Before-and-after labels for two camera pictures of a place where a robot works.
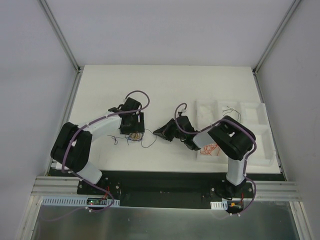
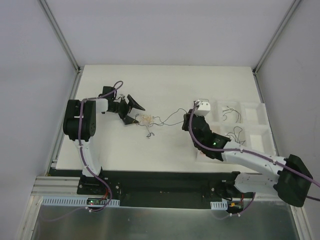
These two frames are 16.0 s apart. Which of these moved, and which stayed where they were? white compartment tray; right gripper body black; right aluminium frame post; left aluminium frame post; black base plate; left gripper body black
Moved: left gripper body black; right gripper body black
Stayed: white compartment tray; right aluminium frame post; black base plate; left aluminium frame post
